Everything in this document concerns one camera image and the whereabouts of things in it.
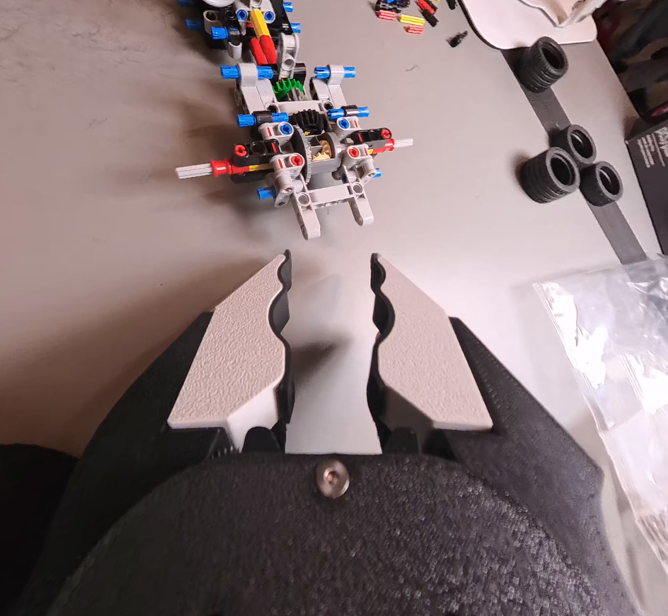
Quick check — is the clear plastic bag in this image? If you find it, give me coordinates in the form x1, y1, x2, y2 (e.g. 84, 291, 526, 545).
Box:
532, 258, 668, 567

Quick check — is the black rubber lego tyre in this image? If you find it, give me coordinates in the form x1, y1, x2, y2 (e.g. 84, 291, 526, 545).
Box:
517, 37, 569, 94
520, 148, 581, 204
579, 161, 624, 207
553, 124, 598, 166

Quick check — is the black tape strip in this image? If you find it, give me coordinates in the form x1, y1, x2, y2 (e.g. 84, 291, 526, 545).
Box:
501, 44, 649, 265

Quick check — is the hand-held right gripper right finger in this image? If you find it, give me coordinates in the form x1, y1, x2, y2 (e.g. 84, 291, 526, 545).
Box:
367, 253, 494, 442

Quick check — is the partly built lego car chassis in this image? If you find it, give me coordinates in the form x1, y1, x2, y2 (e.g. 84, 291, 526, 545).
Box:
143, 0, 414, 241

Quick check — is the black lego set box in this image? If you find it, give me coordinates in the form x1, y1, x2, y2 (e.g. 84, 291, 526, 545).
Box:
625, 115, 668, 258

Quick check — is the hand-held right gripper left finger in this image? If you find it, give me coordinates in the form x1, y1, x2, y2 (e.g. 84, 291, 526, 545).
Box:
166, 250, 295, 454

